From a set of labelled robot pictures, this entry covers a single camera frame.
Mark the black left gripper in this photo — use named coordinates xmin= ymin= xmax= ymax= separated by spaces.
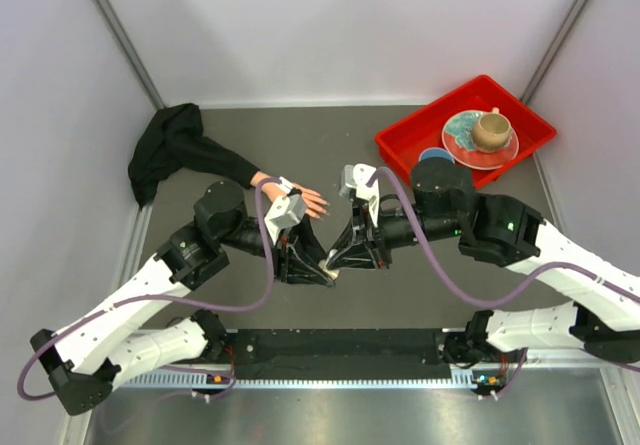
xmin=219 ymin=214 xmax=340 ymax=288

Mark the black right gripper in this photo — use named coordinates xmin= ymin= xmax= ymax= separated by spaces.
xmin=327 ymin=197 xmax=461 ymax=269

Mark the beige nail polish bottle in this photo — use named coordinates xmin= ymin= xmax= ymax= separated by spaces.
xmin=318 ymin=260 xmax=339 ymax=280

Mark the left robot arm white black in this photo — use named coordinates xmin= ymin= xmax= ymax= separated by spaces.
xmin=30 ymin=173 xmax=326 ymax=416

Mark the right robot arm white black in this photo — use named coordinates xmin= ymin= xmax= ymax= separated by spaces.
xmin=323 ymin=158 xmax=639 ymax=370

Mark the mannequin hand with long nails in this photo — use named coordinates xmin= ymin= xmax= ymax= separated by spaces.
xmin=250 ymin=171 xmax=329 ymax=219

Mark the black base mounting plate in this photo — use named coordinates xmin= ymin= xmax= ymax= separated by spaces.
xmin=169 ymin=328 xmax=506 ymax=380

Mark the red plastic tray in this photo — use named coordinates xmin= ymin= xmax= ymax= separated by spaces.
xmin=376 ymin=75 xmax=557 ymax=188

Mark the small blue round lid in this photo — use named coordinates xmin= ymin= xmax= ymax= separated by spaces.
xmin=419 ymin=147 xmax=455 ymax=163

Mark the red and teal plate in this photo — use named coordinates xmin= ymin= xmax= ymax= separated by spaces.
xmin=441 ymin=110 xmax=520 ymax=171

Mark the black sleeve cloth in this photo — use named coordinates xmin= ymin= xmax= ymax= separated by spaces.
xmin=128 ymin=103 xmax=259 ymax=207

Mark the beige ceramic cup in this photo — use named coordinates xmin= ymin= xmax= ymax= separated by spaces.
xmin=471 ymin=107 xmax=512 ymax=153

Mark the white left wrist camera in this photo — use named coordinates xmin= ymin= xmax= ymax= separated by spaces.
xmin=264 ymin=177 xmax=307 ymax=244

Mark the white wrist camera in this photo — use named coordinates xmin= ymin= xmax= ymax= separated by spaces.
xmin=264 ymin=177 xmax=307 ymax=244
xmin=339 ymin=163 xmax=381 ymax=226

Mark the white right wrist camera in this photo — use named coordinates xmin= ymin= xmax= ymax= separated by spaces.
xmin=339 ymin=163 xmax=381 ymax=226

